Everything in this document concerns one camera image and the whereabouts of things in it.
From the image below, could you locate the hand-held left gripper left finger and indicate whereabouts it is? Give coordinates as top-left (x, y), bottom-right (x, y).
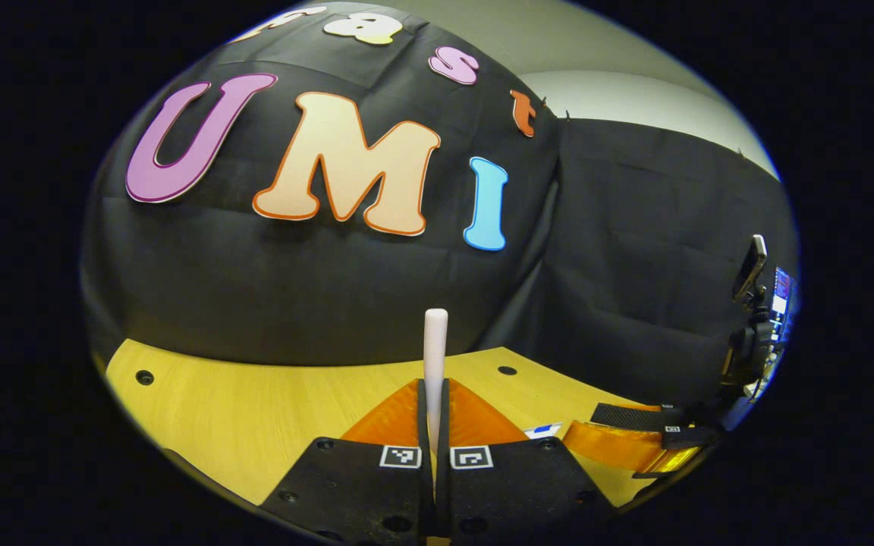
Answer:
top-left (259, 378), bottom-right (435, 546)

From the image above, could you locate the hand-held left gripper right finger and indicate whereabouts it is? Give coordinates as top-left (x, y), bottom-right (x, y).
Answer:
top-left (441, 378), bottom-right (620, 546)

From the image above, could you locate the white toothbrush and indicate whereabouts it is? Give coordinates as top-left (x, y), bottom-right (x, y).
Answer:
top-left (423, 308), bottom-right (449, 456)

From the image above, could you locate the lit display screen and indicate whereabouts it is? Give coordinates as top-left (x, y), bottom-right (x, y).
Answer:
top-left (771, 265), bottom-right (796, 346)

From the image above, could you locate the black backdrop cloth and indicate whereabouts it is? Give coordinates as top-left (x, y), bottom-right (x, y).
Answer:
top-left (80, 0), bottom-right (798, 410)

